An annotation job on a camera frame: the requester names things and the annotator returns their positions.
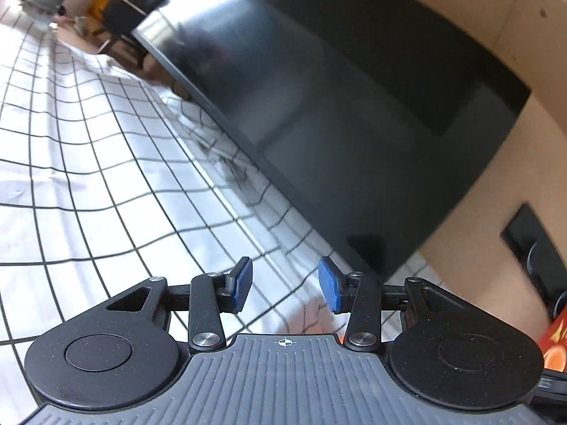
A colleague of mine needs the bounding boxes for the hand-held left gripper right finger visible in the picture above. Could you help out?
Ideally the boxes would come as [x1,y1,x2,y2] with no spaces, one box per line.
[318,256,462,353]

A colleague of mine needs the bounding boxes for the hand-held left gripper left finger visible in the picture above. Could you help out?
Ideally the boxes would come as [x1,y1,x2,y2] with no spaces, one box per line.
[106,257,254,351]

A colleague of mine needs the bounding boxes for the black flat screen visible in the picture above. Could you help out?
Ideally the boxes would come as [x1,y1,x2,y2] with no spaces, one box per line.
[130,0,532,282]

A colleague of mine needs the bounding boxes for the white checked tablecloth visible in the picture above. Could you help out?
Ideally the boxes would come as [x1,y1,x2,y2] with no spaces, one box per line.
[0,0,444,352]

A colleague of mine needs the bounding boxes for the black rectangular panel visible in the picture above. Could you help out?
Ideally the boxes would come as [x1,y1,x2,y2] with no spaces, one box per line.
[500,203,567,325]

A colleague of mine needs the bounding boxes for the red printed carton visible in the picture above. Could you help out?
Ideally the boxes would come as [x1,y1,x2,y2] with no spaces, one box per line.
[538,307,567,373]

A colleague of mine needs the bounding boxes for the dark chair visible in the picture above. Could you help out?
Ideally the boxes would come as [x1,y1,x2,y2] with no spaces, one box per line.
[95,0,192,68]

